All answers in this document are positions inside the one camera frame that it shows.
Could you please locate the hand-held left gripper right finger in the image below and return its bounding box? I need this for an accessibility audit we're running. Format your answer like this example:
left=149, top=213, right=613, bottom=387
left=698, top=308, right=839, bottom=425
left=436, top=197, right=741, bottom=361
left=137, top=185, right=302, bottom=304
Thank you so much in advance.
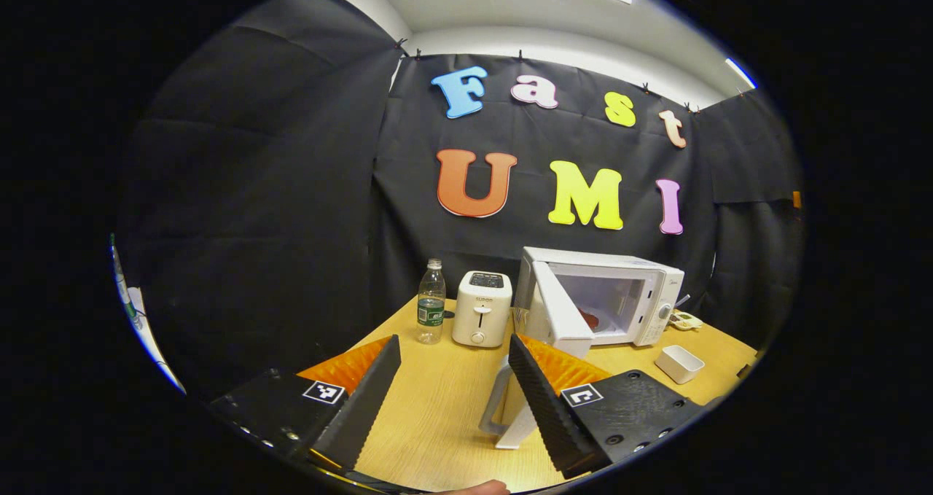
left=508, top=333, right=706, bottom=480

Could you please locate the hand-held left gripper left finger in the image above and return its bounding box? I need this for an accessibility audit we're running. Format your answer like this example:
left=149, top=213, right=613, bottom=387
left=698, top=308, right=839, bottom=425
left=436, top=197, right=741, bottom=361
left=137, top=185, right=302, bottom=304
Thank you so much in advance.
left=208, top=335, right=402, bottom=474

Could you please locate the white microwave oven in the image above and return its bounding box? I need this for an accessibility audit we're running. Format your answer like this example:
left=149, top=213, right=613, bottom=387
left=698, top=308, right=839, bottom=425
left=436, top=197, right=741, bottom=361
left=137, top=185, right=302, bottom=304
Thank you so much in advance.
left=479, top=246, right=686, bottom=450

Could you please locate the white toaster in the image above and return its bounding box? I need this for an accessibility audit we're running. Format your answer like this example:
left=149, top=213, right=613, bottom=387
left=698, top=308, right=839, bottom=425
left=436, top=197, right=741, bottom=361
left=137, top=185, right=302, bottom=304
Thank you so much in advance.
left=452, top=270, right=513, bottom=348

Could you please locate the clear plastic water bottle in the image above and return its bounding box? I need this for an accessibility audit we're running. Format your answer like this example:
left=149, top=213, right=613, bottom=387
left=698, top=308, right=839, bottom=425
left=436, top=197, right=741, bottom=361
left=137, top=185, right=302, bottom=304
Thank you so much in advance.
left=417, top=258, right=447, bottom=345

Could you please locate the small white plastic tray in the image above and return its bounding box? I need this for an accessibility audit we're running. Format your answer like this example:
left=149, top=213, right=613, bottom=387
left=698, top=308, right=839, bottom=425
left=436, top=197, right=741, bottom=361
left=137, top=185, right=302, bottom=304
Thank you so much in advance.
left=654, top=345, right=706, bottom=385

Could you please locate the black backdrop cloth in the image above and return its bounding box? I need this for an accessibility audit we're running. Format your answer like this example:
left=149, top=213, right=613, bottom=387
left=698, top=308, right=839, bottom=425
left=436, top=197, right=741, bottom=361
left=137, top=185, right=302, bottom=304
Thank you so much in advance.
left=117, top=0, right=806, bottom=401

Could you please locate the white panel with green print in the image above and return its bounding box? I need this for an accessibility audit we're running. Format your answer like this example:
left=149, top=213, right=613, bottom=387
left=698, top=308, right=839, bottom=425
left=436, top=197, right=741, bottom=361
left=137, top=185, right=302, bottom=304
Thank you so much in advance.
left=109, top=234, right=187, bottom=394

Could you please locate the small ceiling light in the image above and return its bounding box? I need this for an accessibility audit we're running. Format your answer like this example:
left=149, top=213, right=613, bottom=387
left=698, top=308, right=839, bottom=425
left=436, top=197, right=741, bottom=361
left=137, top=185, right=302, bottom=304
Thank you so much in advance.
left=725, top=58, right=757, bottom=90

